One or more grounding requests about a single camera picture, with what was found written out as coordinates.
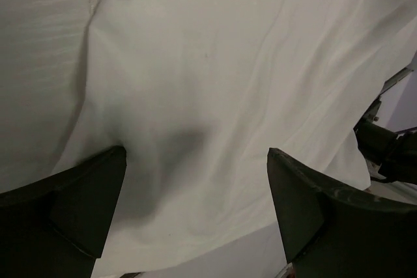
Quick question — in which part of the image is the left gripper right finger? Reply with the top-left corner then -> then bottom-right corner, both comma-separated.
267,148 -> 416,277

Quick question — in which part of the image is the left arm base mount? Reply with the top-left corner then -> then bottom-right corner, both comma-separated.
354,67 -> 416,185

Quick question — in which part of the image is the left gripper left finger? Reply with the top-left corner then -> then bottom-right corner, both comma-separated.
1,146 -> 126,277

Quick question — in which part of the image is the white t-shirt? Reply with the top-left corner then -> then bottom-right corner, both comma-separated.
55,0 -> 416,277

